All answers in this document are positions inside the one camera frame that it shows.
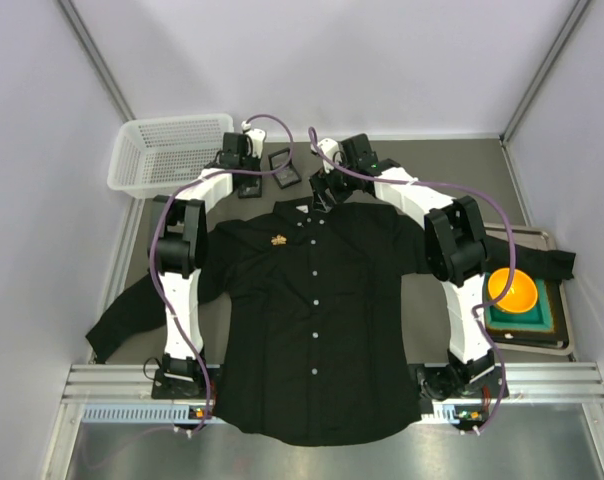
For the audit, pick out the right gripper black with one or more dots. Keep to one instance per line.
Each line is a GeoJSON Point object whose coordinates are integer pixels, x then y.
{"type": "Point", "coordinates": [324, 189]}

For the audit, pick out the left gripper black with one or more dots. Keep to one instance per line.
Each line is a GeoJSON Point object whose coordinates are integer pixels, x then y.
{"type": "Point", "coordinates": [249, 185]}

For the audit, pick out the black button shirt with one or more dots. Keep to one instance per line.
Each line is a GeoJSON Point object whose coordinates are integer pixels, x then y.
{"type": "Point", "coordinates": [315, 354]}

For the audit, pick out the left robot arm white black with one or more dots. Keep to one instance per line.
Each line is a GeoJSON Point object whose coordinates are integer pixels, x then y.
{"type": "Point", "coordinates": [177, 249]}

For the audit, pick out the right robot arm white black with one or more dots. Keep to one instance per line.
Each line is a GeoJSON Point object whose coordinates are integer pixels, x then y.
{"type": "Point", "coordinates": [455, 249]}

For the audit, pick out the black box gold brooch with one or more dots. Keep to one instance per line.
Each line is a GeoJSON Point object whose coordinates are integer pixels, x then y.
{"type": "Point", "coordinates": [285, 173]}

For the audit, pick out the white perforated plastic basket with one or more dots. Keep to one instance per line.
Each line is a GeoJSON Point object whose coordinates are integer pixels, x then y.
{"type": "Point", "coordinates": [156, 156]}

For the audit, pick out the metal tray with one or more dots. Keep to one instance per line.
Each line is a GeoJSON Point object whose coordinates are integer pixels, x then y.
{"type": "Point", "coordinates": [537, 256]}

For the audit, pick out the orange bowl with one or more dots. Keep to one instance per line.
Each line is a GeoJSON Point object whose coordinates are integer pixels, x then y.
{"type": "Point", "coordinates": [522, 295]}

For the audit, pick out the green black mat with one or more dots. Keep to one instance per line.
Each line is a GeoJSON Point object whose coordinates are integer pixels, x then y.
{"type": "Point", "coordinates": [544, 324]}

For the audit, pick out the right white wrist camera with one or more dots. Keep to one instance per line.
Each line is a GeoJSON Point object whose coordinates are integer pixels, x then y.
{"type": "Point", "coordinates": [328, 150]}

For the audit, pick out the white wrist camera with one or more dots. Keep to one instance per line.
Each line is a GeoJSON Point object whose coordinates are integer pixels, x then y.
{"type": "Point", "coordinates": [256, 138]}
{"type": "Point", "coordinates": [328, 150]}

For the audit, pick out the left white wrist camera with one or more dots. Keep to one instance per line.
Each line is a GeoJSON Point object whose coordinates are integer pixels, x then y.
{"type": "Point", "coordinates": [256, 138]}

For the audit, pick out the grey slotted cable duct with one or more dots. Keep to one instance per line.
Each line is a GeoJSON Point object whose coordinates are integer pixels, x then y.
{"type": "Point", "coordinates": [183, 414]}

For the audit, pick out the aluminium rail frame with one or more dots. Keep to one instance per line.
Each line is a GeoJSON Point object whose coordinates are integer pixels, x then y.
{"type": "Point", "coordinates": [550, 426]}

